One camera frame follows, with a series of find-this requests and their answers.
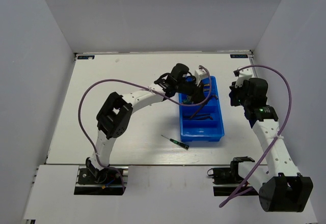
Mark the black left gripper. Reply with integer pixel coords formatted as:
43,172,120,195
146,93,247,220
176,77,208,104

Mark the thick large hex key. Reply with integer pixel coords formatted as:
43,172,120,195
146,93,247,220
189,114,213,121

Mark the slim green precision screwdriver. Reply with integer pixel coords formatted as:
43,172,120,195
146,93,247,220
161,135,189,150

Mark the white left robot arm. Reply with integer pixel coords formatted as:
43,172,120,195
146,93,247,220
86,63,209,183

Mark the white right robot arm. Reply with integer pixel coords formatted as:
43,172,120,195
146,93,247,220
229,78,313,212

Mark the dark logo sticker right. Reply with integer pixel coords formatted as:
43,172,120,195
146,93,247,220
230,54,248,59

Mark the dark logo sticker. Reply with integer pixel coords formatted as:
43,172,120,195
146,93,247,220
230,54,248,59
77,55,95,60

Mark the blue divided plastic bin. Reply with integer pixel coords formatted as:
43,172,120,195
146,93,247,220
179,76,225,142

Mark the dark logo sticker left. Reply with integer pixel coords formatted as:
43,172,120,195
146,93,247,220
77,55,95,60

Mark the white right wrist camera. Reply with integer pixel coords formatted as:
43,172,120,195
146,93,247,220
233,68,253,88

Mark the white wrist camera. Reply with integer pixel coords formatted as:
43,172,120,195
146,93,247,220
233,68,253,88
194,66,209,87

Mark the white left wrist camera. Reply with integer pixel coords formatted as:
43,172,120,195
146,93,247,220
194,66,209,87

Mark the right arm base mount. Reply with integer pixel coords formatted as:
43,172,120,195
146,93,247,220
207,167,242,197

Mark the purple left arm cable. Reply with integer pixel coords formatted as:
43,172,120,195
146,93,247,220
77,64,213,193

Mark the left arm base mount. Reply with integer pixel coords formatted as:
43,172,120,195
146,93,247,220
74,167,124,196

